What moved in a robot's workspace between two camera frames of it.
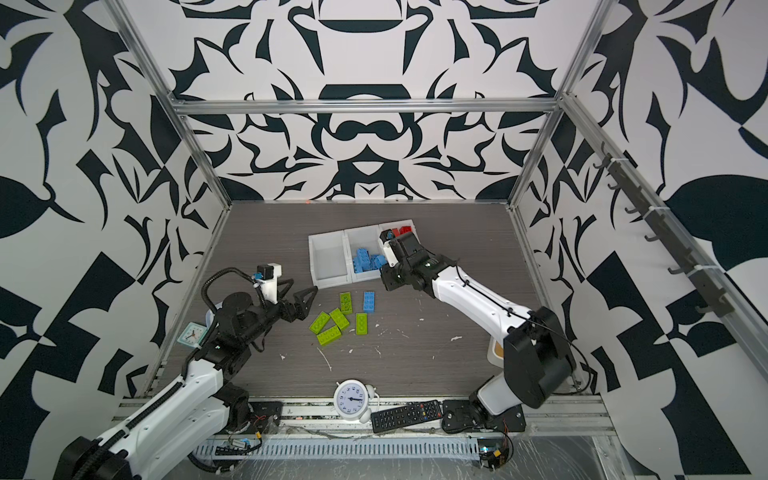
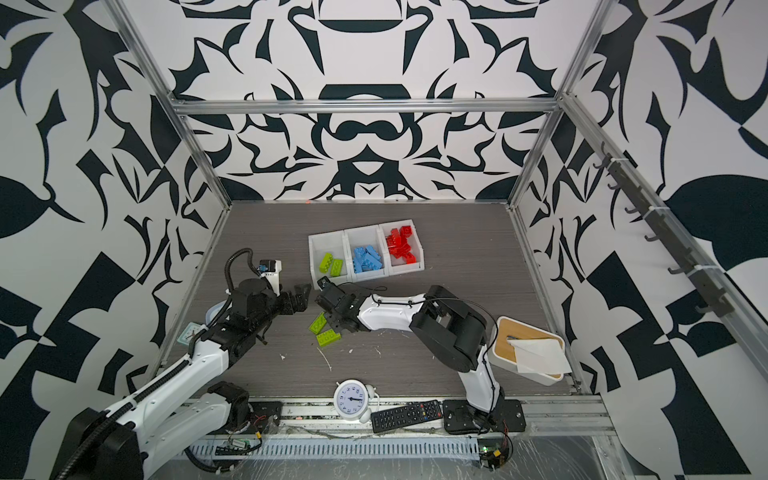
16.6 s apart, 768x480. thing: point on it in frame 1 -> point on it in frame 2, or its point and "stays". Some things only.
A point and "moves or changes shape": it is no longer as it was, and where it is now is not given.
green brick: (319, 323) stays
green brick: (346, 302) moves or changes shape
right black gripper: (387, 274) -> (331, 321)
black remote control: (411, 413) stays
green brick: (361, 324) moves or changes shape
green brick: (329, 336) stays
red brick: (403, 230) stays
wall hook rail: (712, 296) stays
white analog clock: (352, 399) stays
